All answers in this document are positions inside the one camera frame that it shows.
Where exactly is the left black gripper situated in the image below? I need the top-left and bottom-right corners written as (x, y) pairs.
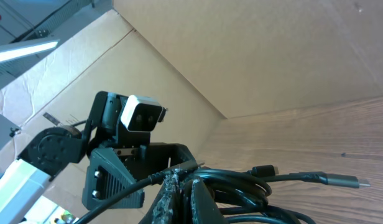
top-left (82, 136), bottom-right (196, 210)

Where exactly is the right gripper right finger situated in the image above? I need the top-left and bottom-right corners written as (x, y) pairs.
top-left (190, 177), bottom-right (228, 224)

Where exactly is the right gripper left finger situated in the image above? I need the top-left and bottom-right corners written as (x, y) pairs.
top-left (142, 169), bottom-right (185, 224)

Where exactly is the black USB cable bundle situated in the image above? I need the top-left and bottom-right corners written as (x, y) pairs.
top-left (72, 160), bottom-right (372, 224)

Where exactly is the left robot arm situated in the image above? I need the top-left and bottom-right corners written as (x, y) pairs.
top-left (0, 91), bottom-right (198, 223)

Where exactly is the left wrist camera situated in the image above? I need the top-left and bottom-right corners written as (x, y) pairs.
top-left (120, 95), bottom-right (167, 133)

